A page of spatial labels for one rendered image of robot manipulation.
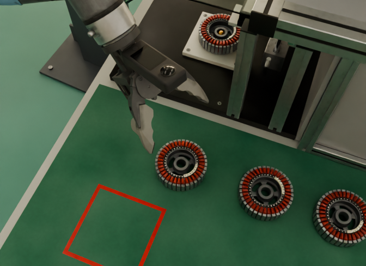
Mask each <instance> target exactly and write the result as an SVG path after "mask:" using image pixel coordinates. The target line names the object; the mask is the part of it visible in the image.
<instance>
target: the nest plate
mask: <svg viewBox="0 0 366 266"><path fill-rule="evenodd" d="M210 15H213V14H209V13H206V12H202V14H201V16H200V18H199V20H198V22H197V24H196V26H195V28H194V30H193V32H192V34H191V36H190V38H189V40H188V42H187V44H186V46H185V48H184V50H183V52H182V55H184V56H188V57H191V58H194V59H198V60H200V61H203V62H207V63H211V64H214V65H218V66H220V67H224V68H227V69H230V70H234V66H235V60H236V53H237V50H235V51H234V52H232V53H229V54H224V55H223V54H222V53H221V55H219V54H217V55H216V54H215V53H211V52H208V51H207V50H205V48H203V47H202V46H201V44H200V42H199V39H198V35H199V25H200V23H201V22H202V21H203V20H204V19H205V18H207V17H208V16H209V17H210ZM230 36H231V34H230V33H228V38H229V37H230Z"/></svg>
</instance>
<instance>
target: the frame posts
mask: <svg viewBox="0 0 366 266"><path fill-rule="evenodd" d="M248 24H249V19H247V18H245V20H244V22H243V24H242V27H241V29H240V36H239V43H238V47H237V53H236V60H235V66H234V72H233V79H232V83H231V89H230V96H229V102H228V108H227V115H228V116H231V114H234V118H237V119H239V116H240V113H241V111H242V108H243V103H244V100H245V95H246V90H247V86H248V81H249V76H250V73H251V68H252V63H253V58H254V54H255V49H256V46H257V41H258V36H259V34H256V33H252V32H249V31H247V30H248ZM313 51H314V50H313V49H310V48H307V47H304V46H300V45H296V48H295V51H294V54H293V56H292V59H291V62H290V65H289V68H288V71H287V74H286V77H285V80H284V83H283V86H282V89H281V91H280V94H279V97H278V100H277V103H276V106H275V108H274V112H273V115H272V118H271V121H270V124H269V127H268V128H269V129H271V130H273V128H276V129H277V130H276V131H277V132H281V130H282V128H283V125H284V123H285V120H286V118H287V116H288V113H289V111H290V108H291V105H292V103H293V101H294V98H295V96H296V93H297V91H298V88H299V86H300V83H301V81H302V78H303V75H304V73H305V71H306V68H307V66H308V63H309V61H310V58H311V56H312V54H313Z"/></svg>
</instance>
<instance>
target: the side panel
mask: <svg viewBox="0 0 366 266"><path fill-rule="evenodd" d="M303 148H304V149H306V150H305V152H307V153H311V154H314V155H317V156H320V157H322V158H326V159H329V160H332V161H335V162H338V163H341V164H344V165H347V166H350V167H353V168H356V169H359V170H362V171H365V172H366V64H363V63H360V62H355V61H352V60H349V59H346V58H342V57H341V59H340V61H339V63H338V65H337V67H336V69H335V71H334V73H333V75H332V77H331V79H330V81H329V83H328V85H327V87H326V89H325V91H324V93H323V95H322V97H321V99H320V101H319V103H318V105H317V107H316V109H315V111H314V113H313V115H312V117H311V119H310V121H309V123H308V125H307V127H306V129H305V131H304V133H303V135H302V137H301V139H300V141H299V144H298V146H297V149H299V150H302V149H303Z"/></svg>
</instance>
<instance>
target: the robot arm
mask: <svg viewBox="0 0 366 266"><path fill-rule="evenodd" d="M49 1H62V0H0V5H23V4H29V3H39V2H49ZM68 1H69V3H70V4H71V6H72V7H73V8H74V10H75V12H76V13H77V15H78V16H79V17H80V19H81V20H82V22H83V23H84V25H85V26H86V27H87V29H88V30H89V32H88V36H89V37H93V38H94V39H95V41H96V42H97V44H98V45H101V48H102V50H103V51H104V53H105V54H111V56H112V57H113V59H114V60H115V62H116V63H117V65H118V66H117V68H118V73H117V74H116V75H114V76H113V77H112V78H113V79H114V81H115V83H116V84H117V86H118V87H119V89H120V90H121V91H122V93H123V94H124V96H125V97H126V99H127V100H128V105H129V109H130V112H131V114H132V116H133V118H132V119H131V128H132V130H133V131H134V132H135V133H136V134H137V135H138V136H139V138H140V140H141V143H142V145H143V147H144V148H145V149H146V150H147V152H148V153H149V154H152V153H153V150H154V145H155V142H154V141H153V129H152V127H151V121H152V118H153V116H154V113H153V109H152V108H150V107H149V106H148V105H146V104H145V99H152V100H156V99H157V95H158V93H160V92H161V91H163V92H164V93H166V94H169V93H170V92H172V91H173V90H175V89H176V90H179V91H186V92H187V93H188V94H189V95H194V96H196V97H197V98H198V100H200V101H202V102H205V103H207V104H208V103H209V100H208V98H207V96H206V94H205V92H204V91H203V89H202V88H201V86H200V85H199V84H198V83H197V82H196V81H195V79H194V78H193V77H192V76H191V75H190V74H189V73H188V71H187V70H186V69H185V68H183V67H182V66H180V65H178V64H177V63H176V62H174V61H173V60H171V59H170V58H168V57H167V56H165V55H164V54H162V53H161V52H159V51H158V50H156V49H155V48H153V47H152V46H150V45H149V44H147V43H146V42H144V41H143V40H140V41H138V42H135V40H134V39H135V38H136V37H138V35H139V34H140V32H141V31H140V29H139V28H138V26H137V25H136V24H135V23H136V20H135V18H134V17H133V15H132V14H131V12H130V10H129V8H128V7H127V5H126V4H125V2H124V1H123V0H68ZM119 84H120V85H119Z"/></svg>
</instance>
